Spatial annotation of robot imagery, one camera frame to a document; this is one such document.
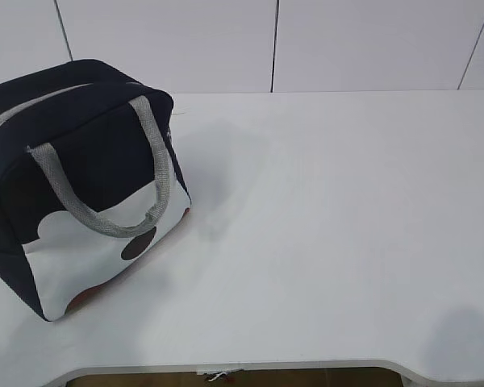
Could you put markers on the navy blue lunch bag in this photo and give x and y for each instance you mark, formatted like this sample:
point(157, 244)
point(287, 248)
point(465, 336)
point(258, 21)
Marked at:
point(89, 180)

